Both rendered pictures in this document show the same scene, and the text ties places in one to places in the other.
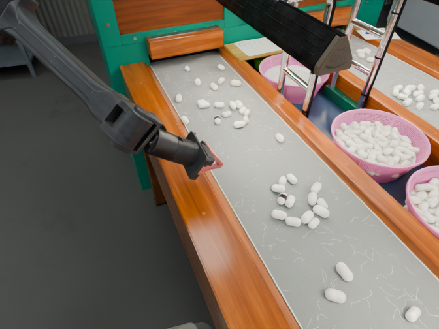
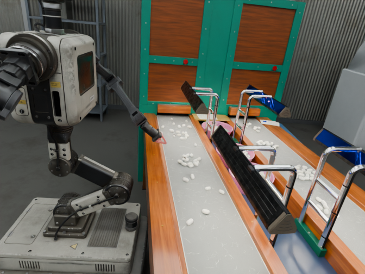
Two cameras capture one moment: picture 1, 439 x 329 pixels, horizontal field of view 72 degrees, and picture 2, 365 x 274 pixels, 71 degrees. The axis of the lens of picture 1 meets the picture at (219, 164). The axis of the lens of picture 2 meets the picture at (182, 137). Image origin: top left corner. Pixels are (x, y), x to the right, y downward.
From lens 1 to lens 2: 1.06 m
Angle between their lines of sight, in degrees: 23
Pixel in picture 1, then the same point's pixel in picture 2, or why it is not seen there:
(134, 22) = (154, 97)
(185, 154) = (152, 132)
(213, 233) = (154, 159)
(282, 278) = (171, 174)
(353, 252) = (200, 175)
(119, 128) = (134, 117)
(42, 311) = not seen: hidden behind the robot
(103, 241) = not seen: hidden behind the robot
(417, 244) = (222, 175)
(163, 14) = (167, 96)
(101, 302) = not seen: hidden behind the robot
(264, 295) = (162, 173)
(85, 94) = (128, 107)
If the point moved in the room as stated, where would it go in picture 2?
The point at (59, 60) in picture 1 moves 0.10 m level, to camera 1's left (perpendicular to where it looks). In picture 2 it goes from (124, 97) to (110, 95)
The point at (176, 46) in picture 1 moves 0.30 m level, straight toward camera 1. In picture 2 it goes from (169, 109) to (163, 120)
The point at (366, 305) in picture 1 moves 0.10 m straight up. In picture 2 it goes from (194, 185) to (196, 169)
